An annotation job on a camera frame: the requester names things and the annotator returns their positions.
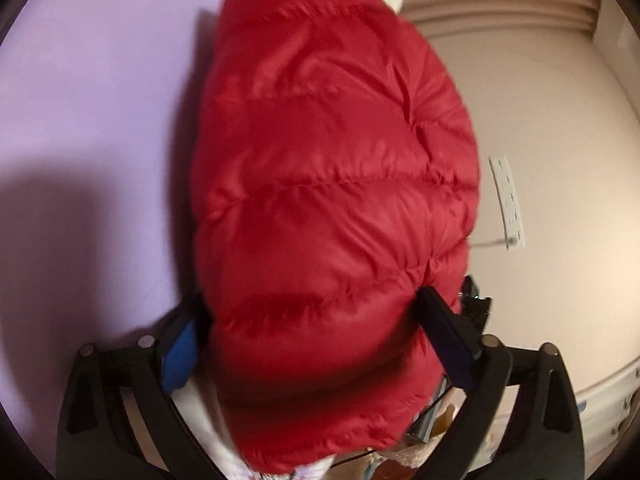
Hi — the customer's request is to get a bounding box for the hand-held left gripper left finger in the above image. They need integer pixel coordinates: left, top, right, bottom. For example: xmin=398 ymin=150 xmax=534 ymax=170
xmin=54 ymin=294 xmax=217 ymax=480

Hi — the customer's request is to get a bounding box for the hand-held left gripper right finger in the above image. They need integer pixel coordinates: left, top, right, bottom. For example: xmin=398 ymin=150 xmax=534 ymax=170
xmin=416 ymin=286 xmax=587 ymax=480

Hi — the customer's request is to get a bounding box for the red puffer jacket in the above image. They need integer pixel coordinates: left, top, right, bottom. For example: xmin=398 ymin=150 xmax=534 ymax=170
xmin=192 ymin=0 xmax=482 ymax=476

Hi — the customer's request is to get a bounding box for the white power strip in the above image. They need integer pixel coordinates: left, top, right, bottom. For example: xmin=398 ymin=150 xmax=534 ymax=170
xmin=487 ymin=155 xmax=527 ymax=250

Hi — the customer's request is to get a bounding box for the purple floral bed sheet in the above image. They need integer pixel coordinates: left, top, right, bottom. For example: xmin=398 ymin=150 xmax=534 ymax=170
xmin=0 ymin=0 xmax=331 ymax=480

